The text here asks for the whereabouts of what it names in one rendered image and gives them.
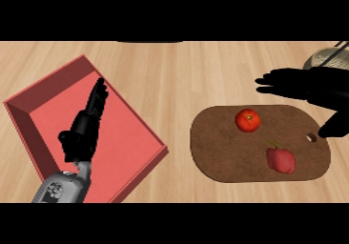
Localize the brown cutting board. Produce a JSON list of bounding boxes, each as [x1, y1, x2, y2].
[[189, 104, 332, 184]]

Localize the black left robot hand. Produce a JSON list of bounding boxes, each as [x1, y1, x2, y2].
[[56, 77, 110, 164]]

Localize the red tray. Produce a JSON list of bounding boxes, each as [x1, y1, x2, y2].
[[2, 54, 170, 204]]

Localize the red bell pepper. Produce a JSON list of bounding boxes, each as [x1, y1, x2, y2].
[[264, 141, 297, 175]]

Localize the metal wire tiered basket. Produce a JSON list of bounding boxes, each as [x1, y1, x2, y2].
[[301, 41, 349, 71]]

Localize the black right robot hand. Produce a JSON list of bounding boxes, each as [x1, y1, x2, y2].
[[252, 66, 349, 139]]

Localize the red tomato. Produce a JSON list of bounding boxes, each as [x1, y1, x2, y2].
[[233, 108, 261, 133]]

